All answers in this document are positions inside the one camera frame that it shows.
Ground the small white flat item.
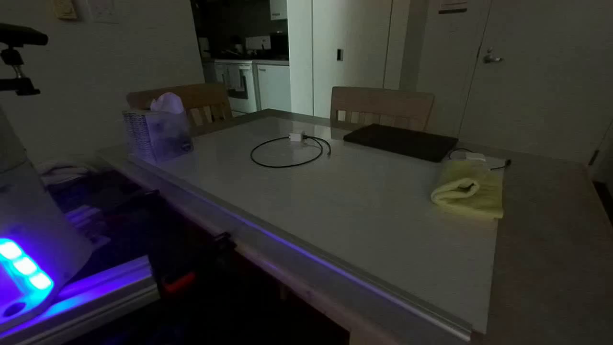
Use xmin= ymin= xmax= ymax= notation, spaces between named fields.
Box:
xmin=448 ymin=147 xmax=490 ymax=163

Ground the black cable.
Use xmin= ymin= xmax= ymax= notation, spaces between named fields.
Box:
xmin=249 ymin=132 xmax=333 ymax=170

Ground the black camera on tripod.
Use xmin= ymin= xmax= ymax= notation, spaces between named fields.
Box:
xmin=0 ymin=21 xmax=49 ymax=98

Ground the metal door handle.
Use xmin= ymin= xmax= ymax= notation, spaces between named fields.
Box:
xmin=481 ymin=48 xmax=505 ymax=67

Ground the wooden chair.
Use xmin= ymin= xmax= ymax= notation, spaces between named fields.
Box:
xmin=124 ymin=82 xmax=235 ymax=138
xmin=327 ymin=84 xmax=436 ymax=134

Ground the grey tissue box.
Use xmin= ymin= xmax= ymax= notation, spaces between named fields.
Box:
xmin=122 ymin=107 xmax=195 ymax=163

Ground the small black cable end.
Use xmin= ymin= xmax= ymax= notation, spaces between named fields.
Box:
xmin=488 ymin=157 xmax=515 ymax=174

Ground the white oven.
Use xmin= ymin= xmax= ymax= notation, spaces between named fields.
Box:
xmin=212 ymin=57 xmax=258 ymax=117

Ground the red clamp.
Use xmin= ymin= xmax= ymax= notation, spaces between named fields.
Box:
xmin=157 ymin=270 xmax=199 ymax=297

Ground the white tissue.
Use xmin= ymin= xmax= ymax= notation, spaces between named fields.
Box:
xmin=149 ymin=90 xmax=187 ymax=117

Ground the white kitchen cabinet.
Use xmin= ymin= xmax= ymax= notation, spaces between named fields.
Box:
xmin=254 ymin=61 xmax=293 ymax=113

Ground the yellow wall note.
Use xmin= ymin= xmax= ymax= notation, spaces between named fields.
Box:
xmin=49 ymin=0 xmax=80 ymax=23

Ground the door sign plate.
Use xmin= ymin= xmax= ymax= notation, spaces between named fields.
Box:
xmin=435 ymin=0 xmax=471 ymax=15

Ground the yellow folded cloth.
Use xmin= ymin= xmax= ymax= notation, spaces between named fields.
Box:
xmin=429 ymin=157 xmax=507 ymax=222

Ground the grey door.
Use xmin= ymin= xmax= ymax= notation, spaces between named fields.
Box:
xmin=458 ymin=0 xmax=613 ymax=167

